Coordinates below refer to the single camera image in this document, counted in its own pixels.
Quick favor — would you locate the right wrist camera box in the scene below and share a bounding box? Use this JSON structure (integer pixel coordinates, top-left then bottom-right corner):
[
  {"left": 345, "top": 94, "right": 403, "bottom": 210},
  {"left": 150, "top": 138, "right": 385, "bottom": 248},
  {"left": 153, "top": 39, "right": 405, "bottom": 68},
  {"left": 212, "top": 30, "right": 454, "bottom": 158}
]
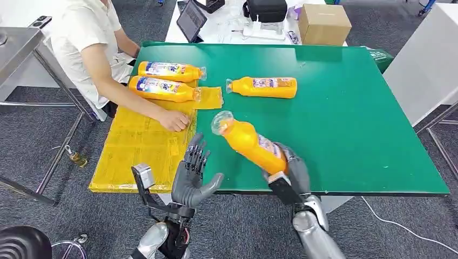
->
[{"left": 266, "top": 171, "right": 305, "bottom": 207}]

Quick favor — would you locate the orange drink bottle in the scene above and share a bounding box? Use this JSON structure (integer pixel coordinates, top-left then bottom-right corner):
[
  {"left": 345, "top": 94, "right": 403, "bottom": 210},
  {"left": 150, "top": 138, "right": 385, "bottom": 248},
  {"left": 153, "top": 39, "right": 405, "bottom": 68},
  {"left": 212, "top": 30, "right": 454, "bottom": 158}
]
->
[
  {"left": 128, "top": 75, "right": 202, "bottom": 104},
  {"left": 225, "top": 76, "right": 298, "bottom": 100},
  {"left": 211, "top": 111, "right": 289, "bottom": 176},
  {"left": 137, "top": 60, "right": 207, "bottom": 84}
]

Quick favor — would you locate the steel table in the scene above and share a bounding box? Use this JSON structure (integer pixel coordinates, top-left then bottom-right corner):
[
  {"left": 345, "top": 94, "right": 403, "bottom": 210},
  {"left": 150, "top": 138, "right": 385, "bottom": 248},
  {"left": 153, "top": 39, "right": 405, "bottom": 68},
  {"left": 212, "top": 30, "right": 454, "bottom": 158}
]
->
[{"left": 0, "top": 26, "right": 97, "bottom": 206}]

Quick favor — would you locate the purple tissue pack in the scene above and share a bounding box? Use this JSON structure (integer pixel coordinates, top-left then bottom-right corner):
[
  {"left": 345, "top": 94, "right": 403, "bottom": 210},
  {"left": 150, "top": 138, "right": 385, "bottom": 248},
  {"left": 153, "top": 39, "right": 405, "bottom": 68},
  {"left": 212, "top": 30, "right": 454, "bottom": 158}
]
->
[{"left": 287, "top": 4, "right": 303, "bottom": 21}]

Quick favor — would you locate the green crate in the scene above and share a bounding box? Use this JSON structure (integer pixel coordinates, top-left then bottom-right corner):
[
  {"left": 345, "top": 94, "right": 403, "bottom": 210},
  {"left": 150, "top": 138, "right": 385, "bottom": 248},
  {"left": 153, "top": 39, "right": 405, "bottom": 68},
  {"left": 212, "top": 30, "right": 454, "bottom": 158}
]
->
[{"left": 365, "top": 48, "right": 395, "bottom": 74}]

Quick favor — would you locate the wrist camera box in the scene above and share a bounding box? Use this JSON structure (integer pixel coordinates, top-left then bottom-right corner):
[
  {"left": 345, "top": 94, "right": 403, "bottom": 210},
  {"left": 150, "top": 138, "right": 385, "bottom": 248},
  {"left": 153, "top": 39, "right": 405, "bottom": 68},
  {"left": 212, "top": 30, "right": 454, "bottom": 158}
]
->
[
  {"left": 131, "top": 163, "right": 172, "bottom": 214},
  {"left": 266, "top": 171, "right": 305, "bottom": 207}
]

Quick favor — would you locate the green table mat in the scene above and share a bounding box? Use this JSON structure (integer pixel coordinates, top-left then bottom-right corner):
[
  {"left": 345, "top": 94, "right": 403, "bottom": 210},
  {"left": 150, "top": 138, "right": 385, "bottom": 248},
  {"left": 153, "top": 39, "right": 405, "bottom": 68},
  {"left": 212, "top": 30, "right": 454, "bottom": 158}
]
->
[{"left": 130, "top": 41, "right": 451, "bottom": 197}]

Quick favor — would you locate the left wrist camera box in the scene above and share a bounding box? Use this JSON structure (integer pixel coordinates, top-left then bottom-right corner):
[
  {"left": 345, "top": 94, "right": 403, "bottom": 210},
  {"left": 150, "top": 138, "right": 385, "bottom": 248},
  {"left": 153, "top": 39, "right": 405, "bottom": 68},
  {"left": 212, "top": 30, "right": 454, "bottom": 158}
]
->
[{"left": 131, "top": 163, "right": 172, "bottom": 214}]

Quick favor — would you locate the brown cardboard box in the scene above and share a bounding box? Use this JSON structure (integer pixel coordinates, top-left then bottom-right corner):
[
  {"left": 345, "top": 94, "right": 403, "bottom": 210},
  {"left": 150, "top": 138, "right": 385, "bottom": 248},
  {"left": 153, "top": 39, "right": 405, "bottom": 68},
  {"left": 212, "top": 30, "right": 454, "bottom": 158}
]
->
[{"left": 298, "top": 3, "right": 353, "bottom": 46}]

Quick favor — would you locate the black ribbed stool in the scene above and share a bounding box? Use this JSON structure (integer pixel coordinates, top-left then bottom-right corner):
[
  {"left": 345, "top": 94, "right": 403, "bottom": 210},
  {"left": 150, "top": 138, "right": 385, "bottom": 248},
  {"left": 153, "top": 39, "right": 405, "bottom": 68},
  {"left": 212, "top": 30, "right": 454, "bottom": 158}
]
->
[{"left": 0, "top": 226, "right": 89, "bottom": 259}]

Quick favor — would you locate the dark tablet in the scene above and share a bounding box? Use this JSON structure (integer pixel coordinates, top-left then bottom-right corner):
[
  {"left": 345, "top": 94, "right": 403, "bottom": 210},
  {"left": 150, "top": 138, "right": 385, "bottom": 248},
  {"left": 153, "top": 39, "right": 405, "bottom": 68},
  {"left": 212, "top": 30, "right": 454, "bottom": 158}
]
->
[{"left": 176, "top": 0, "right": 208, "bottom": 44}]

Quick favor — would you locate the small yellow plastic pouch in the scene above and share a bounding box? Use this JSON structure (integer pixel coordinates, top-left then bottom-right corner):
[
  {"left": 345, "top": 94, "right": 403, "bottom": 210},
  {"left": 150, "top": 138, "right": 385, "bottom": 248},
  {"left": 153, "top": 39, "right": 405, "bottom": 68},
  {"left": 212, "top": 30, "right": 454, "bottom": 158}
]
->
[{"left": 194, "top": 86, "right": 224, "bottom": 111}]

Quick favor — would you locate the black phone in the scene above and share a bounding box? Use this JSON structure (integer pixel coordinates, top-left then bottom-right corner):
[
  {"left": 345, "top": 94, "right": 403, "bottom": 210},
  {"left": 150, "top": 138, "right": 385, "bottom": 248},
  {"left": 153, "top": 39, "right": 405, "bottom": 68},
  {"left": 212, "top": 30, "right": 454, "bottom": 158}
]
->
[{"left": 28, "top": 15, "right": 53, "bottom": 30}]

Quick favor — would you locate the black bag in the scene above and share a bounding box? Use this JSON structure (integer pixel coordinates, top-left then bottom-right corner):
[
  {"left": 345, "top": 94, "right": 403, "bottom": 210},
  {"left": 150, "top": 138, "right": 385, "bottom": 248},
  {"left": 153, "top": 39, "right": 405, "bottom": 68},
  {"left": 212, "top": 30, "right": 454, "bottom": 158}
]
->
[{"left": 243, "top": 0, "right": 288, "bottom": 23}]

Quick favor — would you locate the person's right hand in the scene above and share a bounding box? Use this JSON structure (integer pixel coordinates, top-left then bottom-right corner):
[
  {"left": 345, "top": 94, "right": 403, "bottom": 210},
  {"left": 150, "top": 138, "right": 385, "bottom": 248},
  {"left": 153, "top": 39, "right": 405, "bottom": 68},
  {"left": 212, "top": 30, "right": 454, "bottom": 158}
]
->
[{"left": 157, "top": 110, "right": 191, "bottom": 133}]

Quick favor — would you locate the white side table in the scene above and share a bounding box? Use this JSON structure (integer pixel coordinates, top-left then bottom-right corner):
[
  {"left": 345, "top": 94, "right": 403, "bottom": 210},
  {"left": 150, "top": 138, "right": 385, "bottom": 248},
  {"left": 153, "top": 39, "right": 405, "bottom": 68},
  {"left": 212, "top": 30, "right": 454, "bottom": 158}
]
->
[{"left": 382, "top": 3, "right": 458, "bottom": 180}]

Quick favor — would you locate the white floor cable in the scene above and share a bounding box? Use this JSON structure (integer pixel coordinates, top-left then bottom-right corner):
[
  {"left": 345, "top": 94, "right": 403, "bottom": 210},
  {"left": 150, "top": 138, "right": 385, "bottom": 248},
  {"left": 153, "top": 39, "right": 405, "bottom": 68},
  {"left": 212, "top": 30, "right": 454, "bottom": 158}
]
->
[{"left": 360, "top": 196, "right": 458, "bottom": 255}]

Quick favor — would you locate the person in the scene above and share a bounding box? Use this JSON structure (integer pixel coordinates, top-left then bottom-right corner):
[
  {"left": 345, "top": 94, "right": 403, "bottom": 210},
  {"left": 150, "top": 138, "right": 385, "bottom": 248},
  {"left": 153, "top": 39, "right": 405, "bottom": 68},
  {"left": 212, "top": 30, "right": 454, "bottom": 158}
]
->
[{"left": 50, "top": 0, "right": 192, "bottom": 133}]

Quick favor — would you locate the black tray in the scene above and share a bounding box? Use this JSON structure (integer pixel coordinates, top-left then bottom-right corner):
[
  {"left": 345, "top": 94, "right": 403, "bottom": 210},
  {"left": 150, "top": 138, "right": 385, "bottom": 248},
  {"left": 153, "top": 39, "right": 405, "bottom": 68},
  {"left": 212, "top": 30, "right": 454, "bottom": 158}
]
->
[{"left": 194, "top": 0, "right": 226, "bottom": 14}]

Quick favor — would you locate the small bottle on floor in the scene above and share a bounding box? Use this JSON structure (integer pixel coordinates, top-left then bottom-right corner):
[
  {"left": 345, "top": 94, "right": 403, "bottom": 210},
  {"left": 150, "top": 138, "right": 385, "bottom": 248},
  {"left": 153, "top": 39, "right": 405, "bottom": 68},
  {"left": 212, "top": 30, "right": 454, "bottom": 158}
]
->
[{"left": 64, "top": 145, "right": 89, "bottom": 169}]

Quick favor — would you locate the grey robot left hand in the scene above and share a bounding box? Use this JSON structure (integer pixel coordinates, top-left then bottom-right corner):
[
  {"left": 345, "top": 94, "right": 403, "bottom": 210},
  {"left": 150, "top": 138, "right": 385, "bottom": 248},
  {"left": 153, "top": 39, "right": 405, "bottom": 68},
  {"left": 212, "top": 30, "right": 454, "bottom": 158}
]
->
[{"left": 171, "top": 133, "right": 225, "bottom": 209}]

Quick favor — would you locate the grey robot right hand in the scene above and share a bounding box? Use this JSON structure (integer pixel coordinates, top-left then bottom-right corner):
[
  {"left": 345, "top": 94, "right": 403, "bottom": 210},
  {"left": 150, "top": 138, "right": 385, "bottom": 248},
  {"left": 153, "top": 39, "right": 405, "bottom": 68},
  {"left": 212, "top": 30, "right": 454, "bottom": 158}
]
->
[{"left": 272, "top": 142, "right": 312, "bottom": 196}]

